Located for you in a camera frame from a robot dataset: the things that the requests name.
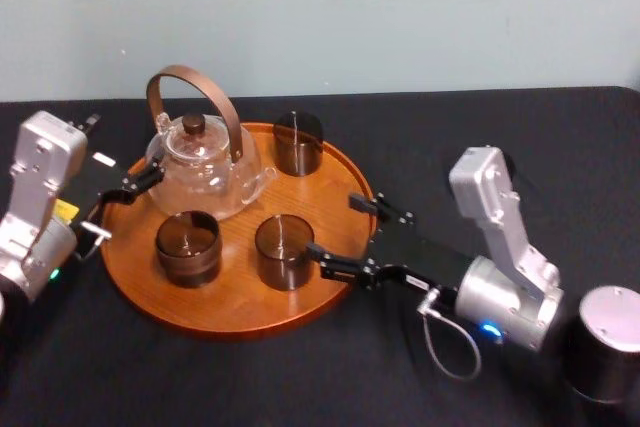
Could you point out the smoked glass cup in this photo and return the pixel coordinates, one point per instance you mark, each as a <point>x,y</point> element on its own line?
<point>189,257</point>
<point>282,262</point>
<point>298,152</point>

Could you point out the round wooden tray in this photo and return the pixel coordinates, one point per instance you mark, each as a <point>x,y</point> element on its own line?
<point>240,307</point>

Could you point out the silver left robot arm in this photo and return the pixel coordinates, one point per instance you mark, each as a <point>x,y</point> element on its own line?
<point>37,182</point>

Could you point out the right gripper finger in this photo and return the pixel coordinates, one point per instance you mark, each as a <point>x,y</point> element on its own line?
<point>345,268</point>
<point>385,209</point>

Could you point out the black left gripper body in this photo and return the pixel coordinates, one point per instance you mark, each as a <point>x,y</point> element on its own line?
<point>90,182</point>

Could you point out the black tablecloth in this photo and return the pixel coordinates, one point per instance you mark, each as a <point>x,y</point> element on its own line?
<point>300,387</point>

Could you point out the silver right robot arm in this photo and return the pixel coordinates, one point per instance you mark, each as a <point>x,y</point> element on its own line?
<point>505,287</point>

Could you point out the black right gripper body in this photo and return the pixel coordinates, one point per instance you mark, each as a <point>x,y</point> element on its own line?
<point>425,257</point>

